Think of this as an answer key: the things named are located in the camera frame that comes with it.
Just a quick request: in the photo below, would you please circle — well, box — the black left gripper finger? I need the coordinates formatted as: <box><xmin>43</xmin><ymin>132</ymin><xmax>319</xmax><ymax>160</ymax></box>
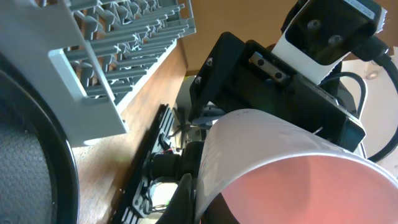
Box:
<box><xmin>156</xmin><ymin>174</ymin><xmax>195</xmax><ymax>224</ymax></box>

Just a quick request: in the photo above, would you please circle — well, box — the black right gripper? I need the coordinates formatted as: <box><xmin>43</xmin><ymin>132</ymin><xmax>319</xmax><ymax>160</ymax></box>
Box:
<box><xmin>188</xmin><ymin>32</ymin><xmax>366</xmax><ymax>151</ymax></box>

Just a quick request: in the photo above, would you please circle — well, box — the pink cup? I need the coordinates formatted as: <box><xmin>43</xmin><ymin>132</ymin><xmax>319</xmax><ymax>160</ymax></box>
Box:
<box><xmin>195</xmin><ymin>109</ymin><xmax>397</xmax><ymax>223</ymax></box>

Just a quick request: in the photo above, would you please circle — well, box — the grey dishwasher rack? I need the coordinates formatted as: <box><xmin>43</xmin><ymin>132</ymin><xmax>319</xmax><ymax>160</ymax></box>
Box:
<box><xmin>1</xmin><ymin>0</ymin><xmax>196</xmax><ymax>147</ymax></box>

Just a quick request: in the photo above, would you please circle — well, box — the round black serving tray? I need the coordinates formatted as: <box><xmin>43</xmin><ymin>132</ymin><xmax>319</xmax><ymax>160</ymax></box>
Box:
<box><xmin>1</xmin><ymin>56</ymin><xmax>79</xmax><ymax>224</ymax></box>

